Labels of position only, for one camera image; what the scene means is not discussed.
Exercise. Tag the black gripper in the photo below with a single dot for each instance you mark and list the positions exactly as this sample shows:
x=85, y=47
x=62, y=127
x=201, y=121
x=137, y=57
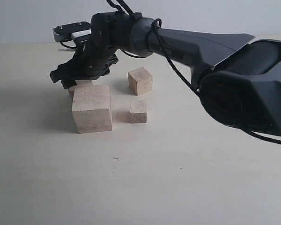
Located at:
x=109, y=32

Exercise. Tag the second largest wooden cube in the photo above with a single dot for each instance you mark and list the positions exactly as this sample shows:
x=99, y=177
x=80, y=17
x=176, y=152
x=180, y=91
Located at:
x=79, y=84

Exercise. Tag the medium-small wooden cube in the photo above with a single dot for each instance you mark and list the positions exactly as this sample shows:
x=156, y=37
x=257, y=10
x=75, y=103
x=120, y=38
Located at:
x=140, y=81

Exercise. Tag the smallest wooden cube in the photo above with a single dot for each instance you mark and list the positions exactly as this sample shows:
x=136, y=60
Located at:
x=138, y=111

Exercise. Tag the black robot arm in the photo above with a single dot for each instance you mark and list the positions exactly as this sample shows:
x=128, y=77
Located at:
x=238, y=78

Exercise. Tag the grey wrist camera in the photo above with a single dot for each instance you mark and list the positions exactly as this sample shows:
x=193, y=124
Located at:
x=63, y=33

